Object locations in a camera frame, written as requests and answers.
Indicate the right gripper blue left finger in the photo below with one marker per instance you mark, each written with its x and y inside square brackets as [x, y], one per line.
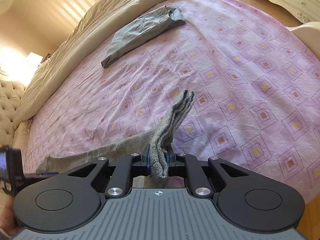
[123, 172]

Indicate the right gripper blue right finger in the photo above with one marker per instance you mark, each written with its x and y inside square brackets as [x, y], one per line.
[194, 172]

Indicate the grey speckled pants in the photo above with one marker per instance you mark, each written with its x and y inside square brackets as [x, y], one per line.
[158, 137]

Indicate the person's left hand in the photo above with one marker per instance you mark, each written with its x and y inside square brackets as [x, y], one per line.
[9, 227]

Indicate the beige pillow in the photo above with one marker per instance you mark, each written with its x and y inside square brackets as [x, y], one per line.
[21, 135]

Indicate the tufted beige headboard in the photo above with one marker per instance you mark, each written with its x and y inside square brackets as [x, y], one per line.
[11, 93]

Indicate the pink patterned bed sheet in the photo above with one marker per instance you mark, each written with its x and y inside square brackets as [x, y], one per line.
[256, 91]

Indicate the folded grey-green pants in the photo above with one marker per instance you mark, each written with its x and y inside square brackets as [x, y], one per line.
[141, 30]

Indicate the beige duvet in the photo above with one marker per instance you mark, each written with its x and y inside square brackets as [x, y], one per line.
[101, 21]

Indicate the cream bed footboard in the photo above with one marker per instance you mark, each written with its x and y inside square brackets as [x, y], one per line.
[309, 34]

